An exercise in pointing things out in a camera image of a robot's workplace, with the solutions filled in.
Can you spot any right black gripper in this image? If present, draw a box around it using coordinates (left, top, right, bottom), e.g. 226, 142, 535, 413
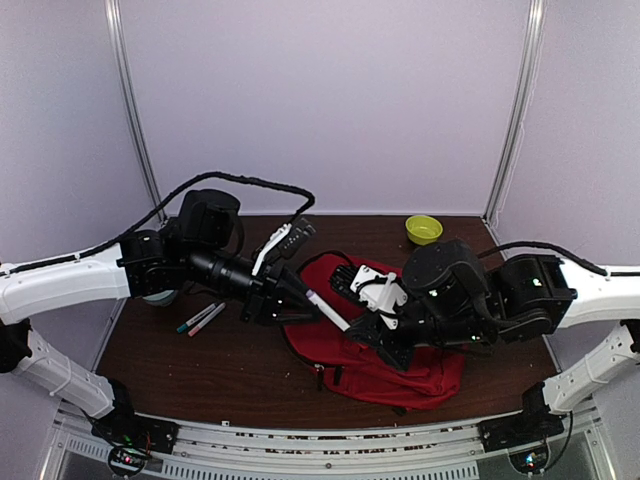
344, 296, 493, 373

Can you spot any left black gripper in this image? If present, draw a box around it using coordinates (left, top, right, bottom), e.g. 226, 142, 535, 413
185, 242, 325, 327

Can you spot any red capped white marker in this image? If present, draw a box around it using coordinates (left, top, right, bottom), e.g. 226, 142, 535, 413
306, 289, 351, 332

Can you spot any red backpack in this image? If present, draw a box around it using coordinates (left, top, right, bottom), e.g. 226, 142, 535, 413
281, 250, 465, 410

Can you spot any pink capped white marker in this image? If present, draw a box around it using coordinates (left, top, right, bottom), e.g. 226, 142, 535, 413
188, 302, 226, 337

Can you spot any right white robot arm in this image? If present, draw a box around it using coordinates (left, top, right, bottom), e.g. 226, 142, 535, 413
346, 239, 639, 442

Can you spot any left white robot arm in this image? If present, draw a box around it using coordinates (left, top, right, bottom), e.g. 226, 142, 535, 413
1, 189, 327, 444

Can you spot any lime green bowl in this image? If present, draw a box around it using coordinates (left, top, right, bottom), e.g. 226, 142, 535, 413
405, 215, 443, 246

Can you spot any teal capped white marker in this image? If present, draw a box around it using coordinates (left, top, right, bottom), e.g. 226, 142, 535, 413
176, 303, 216, 334

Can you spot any pale blue ceramic bowl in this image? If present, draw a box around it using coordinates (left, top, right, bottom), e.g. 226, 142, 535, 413
143, 290, 178, 307

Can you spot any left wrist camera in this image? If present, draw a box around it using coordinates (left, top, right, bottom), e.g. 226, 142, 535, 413
251, 218, 316, 277

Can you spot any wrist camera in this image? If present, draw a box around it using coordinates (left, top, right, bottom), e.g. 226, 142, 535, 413
330, 265, 409, 330
251, 218, 316, 277

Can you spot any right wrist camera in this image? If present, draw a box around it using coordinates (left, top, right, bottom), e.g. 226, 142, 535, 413
330, 265, 409, 330

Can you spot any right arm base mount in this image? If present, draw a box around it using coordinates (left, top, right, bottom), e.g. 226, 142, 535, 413
478, 413, 550, 476

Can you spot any front aluminium rail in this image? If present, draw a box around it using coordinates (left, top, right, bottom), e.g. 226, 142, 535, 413
49, 394, 591, 480

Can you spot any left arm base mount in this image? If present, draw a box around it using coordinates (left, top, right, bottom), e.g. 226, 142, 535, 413
87, 415, 179, 478

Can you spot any right aluminium frame post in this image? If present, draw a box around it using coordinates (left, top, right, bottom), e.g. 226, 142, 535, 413
483, 0, 547, 229

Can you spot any aluminium frame post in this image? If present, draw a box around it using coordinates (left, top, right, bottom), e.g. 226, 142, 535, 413
483, 0, 547, 229
104, 0, 162, 207

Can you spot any left aluminium frame post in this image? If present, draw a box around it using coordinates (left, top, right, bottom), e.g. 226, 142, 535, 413
104, 0, 162, 207

